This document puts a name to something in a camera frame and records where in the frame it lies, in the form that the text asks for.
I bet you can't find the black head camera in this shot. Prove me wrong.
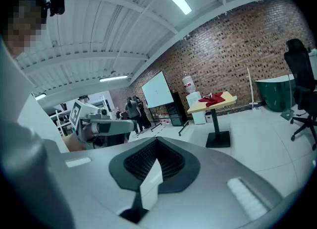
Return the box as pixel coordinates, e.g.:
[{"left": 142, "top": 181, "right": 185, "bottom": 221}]
[{"left": 24, "top": 0, "right": 66, "bottom": 17}]

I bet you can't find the white desk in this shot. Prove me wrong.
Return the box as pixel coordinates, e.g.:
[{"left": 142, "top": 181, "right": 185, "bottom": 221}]
[{"left": 308, "top": 48, "right": 317, "bottom": 80}]

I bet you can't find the person's white shirt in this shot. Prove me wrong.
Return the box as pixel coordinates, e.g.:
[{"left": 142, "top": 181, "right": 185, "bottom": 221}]
[{"left": 0, "top": 39, "right": 70, "bottom": 154}]

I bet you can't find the red cloth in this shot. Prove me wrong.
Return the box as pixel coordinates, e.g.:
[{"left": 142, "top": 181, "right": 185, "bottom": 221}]
[{"left": 198, "top": 92, "right": 225, "bottom": 108}]

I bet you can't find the person's left forearm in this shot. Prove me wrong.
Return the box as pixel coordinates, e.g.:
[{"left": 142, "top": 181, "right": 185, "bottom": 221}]
[{"left": 62, "top": 132, "right": 86, "bottom": 152}]

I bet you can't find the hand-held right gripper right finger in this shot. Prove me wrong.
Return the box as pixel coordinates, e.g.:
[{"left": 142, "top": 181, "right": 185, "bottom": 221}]
[{"left": 140, "top": 136, "right": 283, "bottom": 229}]

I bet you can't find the white shelving rack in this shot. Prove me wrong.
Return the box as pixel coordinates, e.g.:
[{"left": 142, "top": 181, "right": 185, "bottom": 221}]
[{"left": 49, "top": 104, "right": 73, "bottom": 137}]

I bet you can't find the person's head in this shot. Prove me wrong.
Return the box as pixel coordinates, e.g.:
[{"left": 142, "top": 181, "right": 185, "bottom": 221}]
[{"left": 1, "top": 0, "right": 48, "bottom": 59}]

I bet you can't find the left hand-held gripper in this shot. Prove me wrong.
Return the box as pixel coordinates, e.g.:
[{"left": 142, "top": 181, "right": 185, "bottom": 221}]
[{"left": 69, "top": 100, "right": 138, "bottom": 151}]

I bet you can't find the white whiteboard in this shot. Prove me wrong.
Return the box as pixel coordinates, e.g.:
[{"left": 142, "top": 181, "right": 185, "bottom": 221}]
[{"left": 141, "top": 70, "right": 174, "bottom": 110}]

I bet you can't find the black office chair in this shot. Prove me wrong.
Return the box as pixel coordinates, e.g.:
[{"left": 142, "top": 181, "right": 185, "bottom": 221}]
[{"left": 283, "top": 38, "right": 317, "bottom": 151}]

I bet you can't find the green tub with white lid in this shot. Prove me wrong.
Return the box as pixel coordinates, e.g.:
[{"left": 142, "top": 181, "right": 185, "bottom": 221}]
[{"left": 254, "top": 74, "right": 296, "bottom": 113}]

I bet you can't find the grey floor stand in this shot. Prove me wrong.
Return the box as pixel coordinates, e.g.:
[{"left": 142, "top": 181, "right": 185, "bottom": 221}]
[{"left": 280, "top": 74, "right": 296, "bottom": 121}]

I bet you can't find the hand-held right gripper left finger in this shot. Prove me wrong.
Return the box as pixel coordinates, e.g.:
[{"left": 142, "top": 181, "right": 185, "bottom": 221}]
[{"left": 44, "top": 136, "right": 158, "bottom": 229}]

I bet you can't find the black whiteboard stand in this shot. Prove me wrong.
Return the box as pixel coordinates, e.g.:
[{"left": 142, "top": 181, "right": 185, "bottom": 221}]
[{"left": 147, "top": 103, "right": 190, "bottom": 136}]

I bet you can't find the clear water jug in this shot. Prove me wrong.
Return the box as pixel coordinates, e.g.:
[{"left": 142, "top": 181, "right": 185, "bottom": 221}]
[{"left": 182, "top": 70, "right": 197, "bottom": 94}]

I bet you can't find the black cabinet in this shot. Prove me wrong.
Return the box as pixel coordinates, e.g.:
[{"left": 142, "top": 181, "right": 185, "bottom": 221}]
[{"left": 165, "top": 91, "right": 188, "bottom": 127}]

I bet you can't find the yellow-topped pedestal table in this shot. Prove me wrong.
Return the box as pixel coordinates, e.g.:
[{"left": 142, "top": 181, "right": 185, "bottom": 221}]
[{"left": 187, "top": 90, "right": 237, "bottom": 149}]

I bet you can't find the white water dispenser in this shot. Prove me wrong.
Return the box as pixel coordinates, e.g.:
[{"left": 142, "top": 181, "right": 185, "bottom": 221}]
[{"left": 186, "top": 91, "right": 207, "bottom": 125}]

